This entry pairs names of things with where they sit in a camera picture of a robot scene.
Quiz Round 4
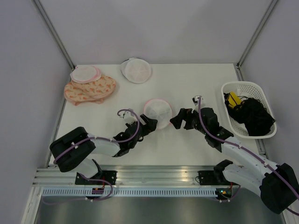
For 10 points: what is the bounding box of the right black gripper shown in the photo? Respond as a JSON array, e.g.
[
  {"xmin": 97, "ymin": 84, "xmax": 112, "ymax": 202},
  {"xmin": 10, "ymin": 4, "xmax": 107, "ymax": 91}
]
[{"xmin": 170, "ymin": 107, "xmax": 208, "ymax": 135}]

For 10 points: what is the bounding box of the pink trimmed mesh laundry bag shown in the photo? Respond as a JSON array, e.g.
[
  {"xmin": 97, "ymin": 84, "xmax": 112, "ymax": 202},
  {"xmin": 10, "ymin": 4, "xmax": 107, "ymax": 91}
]
[{"xmin": 143, "ymin": 98, "xmax": 173, "ymax": 130}]

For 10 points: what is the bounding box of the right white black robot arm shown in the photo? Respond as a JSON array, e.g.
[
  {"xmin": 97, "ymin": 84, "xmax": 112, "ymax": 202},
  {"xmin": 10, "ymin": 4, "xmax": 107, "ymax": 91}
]
[{"xmin": 170, "ymin": 107, "xmax": 299, "ymax": 214}]

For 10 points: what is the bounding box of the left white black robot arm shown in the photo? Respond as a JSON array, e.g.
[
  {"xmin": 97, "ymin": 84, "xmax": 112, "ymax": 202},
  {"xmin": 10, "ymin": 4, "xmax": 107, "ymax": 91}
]
[{"xmin": 50, "ymin": 109, "xmax": 158, "ymax": 185}]

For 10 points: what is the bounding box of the white mesh laundry bag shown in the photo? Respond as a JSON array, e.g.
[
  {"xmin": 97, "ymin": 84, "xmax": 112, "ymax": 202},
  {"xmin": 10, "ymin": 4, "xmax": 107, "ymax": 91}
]
[{"xmin": 120, "ymin": 57, "xmax": 152, "ymax": 84}]

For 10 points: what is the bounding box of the orange patterned laundry bag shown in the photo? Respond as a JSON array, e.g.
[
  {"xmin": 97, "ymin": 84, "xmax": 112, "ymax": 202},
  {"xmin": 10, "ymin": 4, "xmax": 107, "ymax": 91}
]
[{"xmin": 64, "ymin": 75, "xmax": 117, "ymax": 106}]

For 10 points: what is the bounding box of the small pink mesh laundry bag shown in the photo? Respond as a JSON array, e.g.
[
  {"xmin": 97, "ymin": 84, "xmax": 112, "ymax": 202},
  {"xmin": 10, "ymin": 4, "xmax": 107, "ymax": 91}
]
[{"xmin": 70, "ymin": 65, "xmax": 101, "ymax": 84}]

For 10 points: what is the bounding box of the yellow black item in basket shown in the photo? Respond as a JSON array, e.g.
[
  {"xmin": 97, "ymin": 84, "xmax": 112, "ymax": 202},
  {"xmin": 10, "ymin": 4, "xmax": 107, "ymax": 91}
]
[{"xmin": 224, "ymin": 91, "xmax": 242, "ymax": 109}]

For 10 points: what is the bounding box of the white plastic perforated basket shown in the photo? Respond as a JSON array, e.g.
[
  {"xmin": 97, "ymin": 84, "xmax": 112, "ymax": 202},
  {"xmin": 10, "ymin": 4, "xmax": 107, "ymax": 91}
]
[{"xmin": 221, "ymin": 81, "xmax": 277, "ymax": 139}]

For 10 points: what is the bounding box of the black garment in basket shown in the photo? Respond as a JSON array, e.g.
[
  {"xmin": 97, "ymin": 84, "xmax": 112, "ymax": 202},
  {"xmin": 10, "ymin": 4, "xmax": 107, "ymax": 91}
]
[{"xmin": 226, "ymin": 98, "xmax": 275, "ymax": 136}]

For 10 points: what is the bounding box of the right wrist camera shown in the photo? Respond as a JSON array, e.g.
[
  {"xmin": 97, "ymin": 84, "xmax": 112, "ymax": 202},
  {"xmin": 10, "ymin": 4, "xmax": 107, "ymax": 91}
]
[{"xmin": 192, "ymin": 96, "xmax": 206, "ymax": 107}]

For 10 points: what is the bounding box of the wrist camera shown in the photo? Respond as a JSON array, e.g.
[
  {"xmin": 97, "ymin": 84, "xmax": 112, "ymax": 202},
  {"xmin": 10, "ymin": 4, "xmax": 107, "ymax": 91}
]
[
  {"xmin": 121, "ymin": 111, "xmax": 134, "ymax": 120},
  {"xmin": 192, "ymin": 96, "xmax": 206, "ymax": 107}
]

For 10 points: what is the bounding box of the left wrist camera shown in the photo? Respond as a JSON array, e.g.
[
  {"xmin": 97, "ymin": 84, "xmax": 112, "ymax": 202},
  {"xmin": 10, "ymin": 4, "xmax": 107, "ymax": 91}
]
[{"xmin": 121, "ymin": 111, "xmax": 134, "ymax": 120}]

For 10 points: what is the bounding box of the aluminium mounting rail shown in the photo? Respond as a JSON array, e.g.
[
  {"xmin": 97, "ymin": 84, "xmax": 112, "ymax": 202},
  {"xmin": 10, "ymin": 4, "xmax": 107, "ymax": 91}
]
[{"xmin": 33, "ymin": 165, "xmax": 214, "ymax": 187}]

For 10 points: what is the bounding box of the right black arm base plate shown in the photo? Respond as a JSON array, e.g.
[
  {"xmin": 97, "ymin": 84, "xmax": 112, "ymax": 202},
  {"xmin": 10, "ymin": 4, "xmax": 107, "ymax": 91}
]
[{"xmin": 196, "ymin": 170, "xmax": 237, "ymax": 186}]

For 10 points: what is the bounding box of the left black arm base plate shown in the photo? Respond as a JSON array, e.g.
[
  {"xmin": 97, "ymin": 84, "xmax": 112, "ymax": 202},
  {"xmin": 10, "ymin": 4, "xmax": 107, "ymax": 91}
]
[{"xmin": 75, "ymin": 170, "xmax": 117, "ymax": 186}]

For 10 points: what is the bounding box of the right aluminium frame post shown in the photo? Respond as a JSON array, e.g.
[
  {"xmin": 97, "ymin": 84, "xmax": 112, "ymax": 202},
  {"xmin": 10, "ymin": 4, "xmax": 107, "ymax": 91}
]
[{"xmin": 235, "ymin": 0, "xmax": 279, "ymax": 70}]

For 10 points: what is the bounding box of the aluminium frame post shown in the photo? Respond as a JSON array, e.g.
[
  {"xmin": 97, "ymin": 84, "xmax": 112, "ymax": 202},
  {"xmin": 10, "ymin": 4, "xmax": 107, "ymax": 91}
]
[
  {"xmin": 235, "ymin": 0, "xmax": 279, "ymax": 70},
  {"xmin": 31, "ymin": 0, "xmax": 75, "ymax": 70}
]

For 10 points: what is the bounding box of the white slotted cable duct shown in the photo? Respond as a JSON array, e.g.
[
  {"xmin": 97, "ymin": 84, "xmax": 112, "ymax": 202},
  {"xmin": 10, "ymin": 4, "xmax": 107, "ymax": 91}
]
[{"xmin": 42, "ymin": 187, "xmax": 217, "ymax": 197}]

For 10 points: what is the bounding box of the left aluminium frame post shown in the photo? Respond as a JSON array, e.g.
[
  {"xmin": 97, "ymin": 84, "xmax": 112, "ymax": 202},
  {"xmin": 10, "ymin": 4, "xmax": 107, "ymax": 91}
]
[{"xmin": 31, "ymin": 0, "xmax": 75, "ymax": 70}]

